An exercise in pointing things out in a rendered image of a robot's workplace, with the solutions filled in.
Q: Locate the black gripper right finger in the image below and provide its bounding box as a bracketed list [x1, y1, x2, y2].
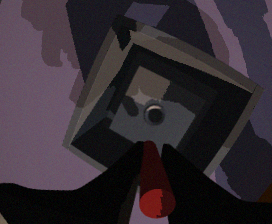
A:
[161, 144, 272, 224]

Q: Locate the red peg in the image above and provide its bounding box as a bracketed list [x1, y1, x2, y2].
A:
[139, 140, 176, 218]

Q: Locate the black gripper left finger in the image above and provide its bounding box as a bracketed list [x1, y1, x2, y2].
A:
[0, 140, 144, 224]

